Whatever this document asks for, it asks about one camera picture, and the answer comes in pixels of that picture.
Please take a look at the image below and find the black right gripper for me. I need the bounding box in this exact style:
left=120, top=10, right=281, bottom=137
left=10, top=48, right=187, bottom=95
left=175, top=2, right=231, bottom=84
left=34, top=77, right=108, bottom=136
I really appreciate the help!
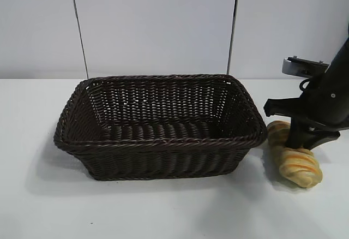
left=263, top=67, right=349, bottom=150

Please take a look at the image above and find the long striped bread loaf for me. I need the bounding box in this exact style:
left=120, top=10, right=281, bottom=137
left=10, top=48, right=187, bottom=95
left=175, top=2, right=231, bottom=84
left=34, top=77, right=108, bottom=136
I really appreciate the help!
left=266, top=121, right=323, bottom=188

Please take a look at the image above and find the dark brown wicker basket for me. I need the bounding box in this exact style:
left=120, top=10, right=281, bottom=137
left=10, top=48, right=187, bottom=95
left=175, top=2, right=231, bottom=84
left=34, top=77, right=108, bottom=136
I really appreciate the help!
left=53, top=73, right=268, bottom=181

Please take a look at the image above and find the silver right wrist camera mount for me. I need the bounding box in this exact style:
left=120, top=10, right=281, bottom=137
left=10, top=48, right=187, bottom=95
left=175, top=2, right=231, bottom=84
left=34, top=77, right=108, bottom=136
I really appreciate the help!
left=282, top=56, right=331, bottom=76

